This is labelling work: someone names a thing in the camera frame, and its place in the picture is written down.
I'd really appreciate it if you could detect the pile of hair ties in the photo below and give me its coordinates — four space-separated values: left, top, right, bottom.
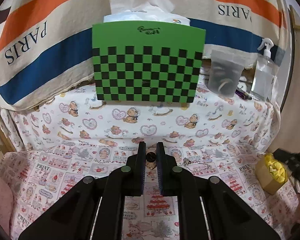
211 66 238 95

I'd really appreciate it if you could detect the silver chain necklace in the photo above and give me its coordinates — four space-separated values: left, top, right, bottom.
191 163 213 173

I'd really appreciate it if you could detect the gold pendant with dark stone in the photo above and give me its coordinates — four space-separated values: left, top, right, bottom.
145 151 157 169

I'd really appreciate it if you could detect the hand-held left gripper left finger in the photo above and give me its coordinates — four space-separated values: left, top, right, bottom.
18 141 147 240

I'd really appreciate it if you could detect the white tissue pack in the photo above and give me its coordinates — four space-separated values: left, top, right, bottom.
103 0 190 26

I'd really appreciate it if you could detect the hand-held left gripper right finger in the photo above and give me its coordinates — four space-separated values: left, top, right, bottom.
156 142 281 240

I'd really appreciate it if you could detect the clear plastic container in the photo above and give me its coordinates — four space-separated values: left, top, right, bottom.
209 49 244 97

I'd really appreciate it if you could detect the wooden panel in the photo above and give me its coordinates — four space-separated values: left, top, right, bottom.
280 5 300 155

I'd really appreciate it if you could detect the patchwork print cloth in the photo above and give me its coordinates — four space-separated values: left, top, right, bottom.
0 140 300 240

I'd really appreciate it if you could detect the small cardboard box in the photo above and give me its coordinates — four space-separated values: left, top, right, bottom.
255 152 290 195

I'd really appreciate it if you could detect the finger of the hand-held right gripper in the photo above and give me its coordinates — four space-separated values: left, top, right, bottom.
274 149 300 167

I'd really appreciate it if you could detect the purple pen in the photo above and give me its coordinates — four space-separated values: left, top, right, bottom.
235 89 252 100

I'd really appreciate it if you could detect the bear print cloth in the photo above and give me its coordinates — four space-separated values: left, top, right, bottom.
0 67 282 155

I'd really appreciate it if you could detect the green black checkered board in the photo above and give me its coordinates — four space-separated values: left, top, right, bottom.
92 22 207 103

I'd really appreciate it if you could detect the striped lettered cloth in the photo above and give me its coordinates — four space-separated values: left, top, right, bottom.
0 0 288 110

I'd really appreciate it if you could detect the clear spray bottle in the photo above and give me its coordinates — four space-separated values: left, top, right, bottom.
250 38 278 101

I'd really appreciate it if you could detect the pink cushion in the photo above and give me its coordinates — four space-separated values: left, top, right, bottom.
0 166 14 235

